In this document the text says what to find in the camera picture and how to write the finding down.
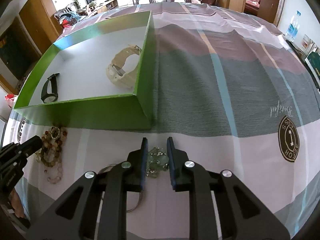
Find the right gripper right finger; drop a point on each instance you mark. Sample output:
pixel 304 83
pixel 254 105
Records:
pixel 181 177

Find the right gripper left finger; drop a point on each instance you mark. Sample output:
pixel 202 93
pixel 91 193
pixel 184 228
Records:
pixel 137 172

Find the black wristwatch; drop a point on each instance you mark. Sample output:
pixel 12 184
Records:
pixel 49 90

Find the operator left hand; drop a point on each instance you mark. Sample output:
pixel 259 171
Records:
pixel 16 204

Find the striped plaid tablecloth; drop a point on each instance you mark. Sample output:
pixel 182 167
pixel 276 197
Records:
pixel 229 91

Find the green cardboard box tray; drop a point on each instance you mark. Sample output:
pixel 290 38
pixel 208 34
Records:
pixel 106 77

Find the wooden armchair with clothes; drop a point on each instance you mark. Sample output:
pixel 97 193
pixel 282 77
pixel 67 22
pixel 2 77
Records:
pixel 67 18

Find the green book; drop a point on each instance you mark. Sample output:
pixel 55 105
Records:
pixel 312 60

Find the wooden tv cabinet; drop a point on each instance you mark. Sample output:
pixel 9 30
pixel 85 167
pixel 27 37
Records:
pixel 97 6

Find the clear water bottle blue label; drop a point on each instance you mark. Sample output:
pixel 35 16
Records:
pixel 293 27

